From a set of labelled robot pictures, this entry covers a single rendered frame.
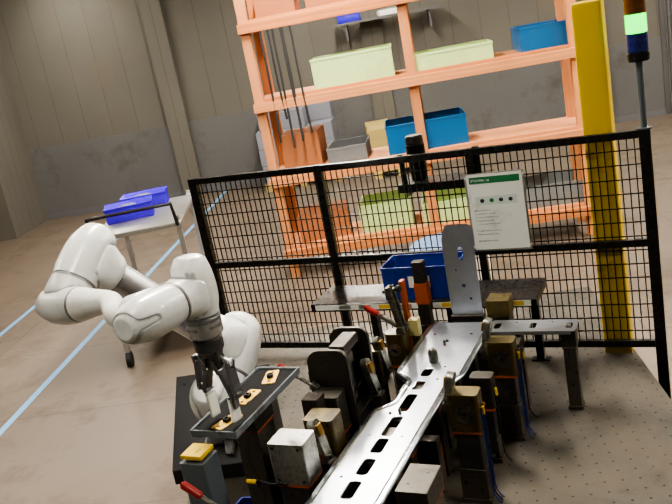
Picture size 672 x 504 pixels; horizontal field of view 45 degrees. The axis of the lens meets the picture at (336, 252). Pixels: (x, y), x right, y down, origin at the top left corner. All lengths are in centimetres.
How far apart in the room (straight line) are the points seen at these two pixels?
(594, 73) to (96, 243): 175
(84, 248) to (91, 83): 1035
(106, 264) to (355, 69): 462
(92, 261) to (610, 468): 163
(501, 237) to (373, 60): 387
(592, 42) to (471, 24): 902
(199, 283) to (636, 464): 139
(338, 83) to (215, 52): 554
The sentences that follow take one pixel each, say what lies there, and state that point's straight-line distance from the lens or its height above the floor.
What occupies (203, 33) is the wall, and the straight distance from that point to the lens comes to 1220.
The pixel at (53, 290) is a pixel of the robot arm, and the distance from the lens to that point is 241.
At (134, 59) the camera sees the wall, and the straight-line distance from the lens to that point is 1249.
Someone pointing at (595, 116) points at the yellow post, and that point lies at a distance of 300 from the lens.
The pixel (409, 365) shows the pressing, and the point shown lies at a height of 100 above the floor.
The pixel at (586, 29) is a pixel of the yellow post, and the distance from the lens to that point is 297.
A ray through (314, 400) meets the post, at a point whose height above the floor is 110.
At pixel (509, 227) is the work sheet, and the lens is 311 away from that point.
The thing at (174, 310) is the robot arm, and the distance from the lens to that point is 189.
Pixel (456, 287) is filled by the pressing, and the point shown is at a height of 110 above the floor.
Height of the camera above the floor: 208
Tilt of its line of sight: 16 degrees down
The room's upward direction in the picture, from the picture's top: 11 degrees counter-clockwise
